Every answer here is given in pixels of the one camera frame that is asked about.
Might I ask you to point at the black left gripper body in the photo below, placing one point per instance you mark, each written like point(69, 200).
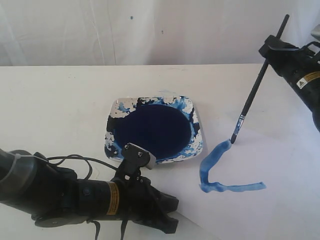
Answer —
point(117, 200)

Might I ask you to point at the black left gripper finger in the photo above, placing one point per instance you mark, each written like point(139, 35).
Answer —
point(162, 202)
point(157, 220)

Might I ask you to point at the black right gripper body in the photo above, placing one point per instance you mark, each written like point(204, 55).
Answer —
point(299, 67)

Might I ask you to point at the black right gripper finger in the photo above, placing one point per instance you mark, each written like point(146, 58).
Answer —
point(273, 46)

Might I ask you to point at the black paintbrush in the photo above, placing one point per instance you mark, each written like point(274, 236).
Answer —
point(249, 101)

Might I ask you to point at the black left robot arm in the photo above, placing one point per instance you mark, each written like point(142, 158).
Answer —
point(54, 196)

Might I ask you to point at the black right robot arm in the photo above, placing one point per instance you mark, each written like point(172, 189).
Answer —
point(312, 101)

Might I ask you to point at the white square dish blue paint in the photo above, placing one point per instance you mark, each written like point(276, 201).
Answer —
point(166, 126)

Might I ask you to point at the white paper sheet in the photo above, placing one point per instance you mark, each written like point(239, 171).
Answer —
point(284, 154)

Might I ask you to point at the white backdrop cloth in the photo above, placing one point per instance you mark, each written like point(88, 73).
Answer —
point(147, 32)

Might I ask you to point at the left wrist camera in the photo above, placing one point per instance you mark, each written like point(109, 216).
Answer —
point(136, 157)

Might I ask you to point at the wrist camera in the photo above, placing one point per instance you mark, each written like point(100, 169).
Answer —
point(315, 33)
point(136, 157)

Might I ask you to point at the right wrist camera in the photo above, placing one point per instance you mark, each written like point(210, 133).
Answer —
point(315, 33)

